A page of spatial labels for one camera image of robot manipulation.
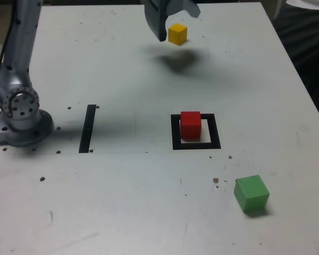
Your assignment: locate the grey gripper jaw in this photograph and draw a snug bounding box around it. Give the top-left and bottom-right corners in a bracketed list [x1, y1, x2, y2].
[144, 0, 168, 42]
[163, 0, 202, 20]

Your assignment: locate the yellow cube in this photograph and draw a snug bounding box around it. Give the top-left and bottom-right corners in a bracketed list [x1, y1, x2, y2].
[167, 23, 188, 46]

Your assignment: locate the red cube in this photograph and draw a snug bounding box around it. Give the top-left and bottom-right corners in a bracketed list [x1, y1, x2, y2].
[180, 111, 202, 140]

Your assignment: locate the green cube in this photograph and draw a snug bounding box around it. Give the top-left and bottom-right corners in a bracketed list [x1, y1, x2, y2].
[233, 174, 271, 214]

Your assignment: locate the black tape square outline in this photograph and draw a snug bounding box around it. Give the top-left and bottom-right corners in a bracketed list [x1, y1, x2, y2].
[170, 113, 222, 151]

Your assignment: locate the black tape strip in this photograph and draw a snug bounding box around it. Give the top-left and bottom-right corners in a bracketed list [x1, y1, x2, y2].
[78, 104, 97, 154]

